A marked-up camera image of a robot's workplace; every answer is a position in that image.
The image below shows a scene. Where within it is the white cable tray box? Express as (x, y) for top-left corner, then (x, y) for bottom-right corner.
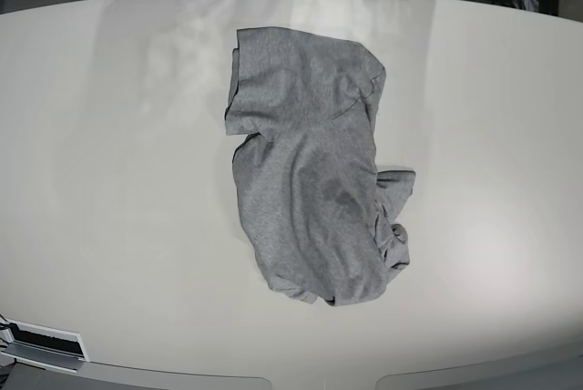
(1, 317), (90, 374)

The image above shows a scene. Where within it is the grey t-shirt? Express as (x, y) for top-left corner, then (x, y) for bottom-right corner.
(224, 27), (416, 306)

